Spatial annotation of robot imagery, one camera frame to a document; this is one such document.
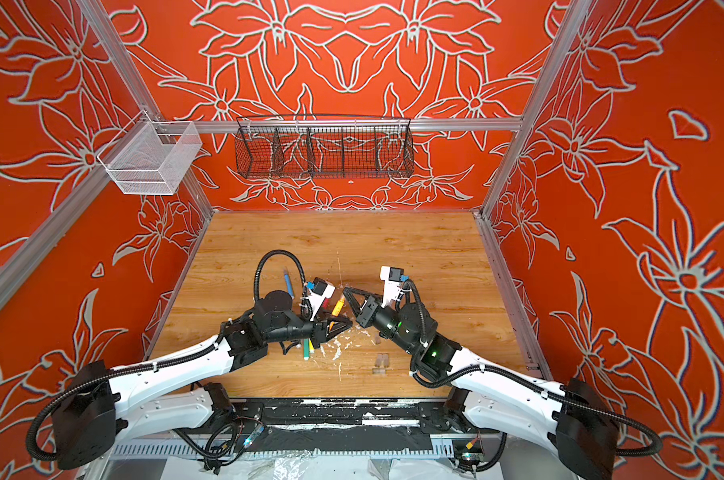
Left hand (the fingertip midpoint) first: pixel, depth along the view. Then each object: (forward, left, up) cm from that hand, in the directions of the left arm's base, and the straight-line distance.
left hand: (349, 320), depth 70 cm
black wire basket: (+57, +13, +11) cm, 59 cm away
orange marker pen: (+2, +2, +4) cm, 5 cm away
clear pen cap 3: (-6, -8, -19) cm, 21 cm away
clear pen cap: (+3, -7, -19) cm, 20 cm away
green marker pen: (-1, +13, -18) cm, 22 cm away
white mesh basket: (+45, +66, +13) cm, 81 cm away
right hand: (+3, +3, +7) cm, 8 cm away
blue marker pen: (+21, +23, -18) cm, 36 cm away
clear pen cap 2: (-3, -9, -20) cm, 22 cm away
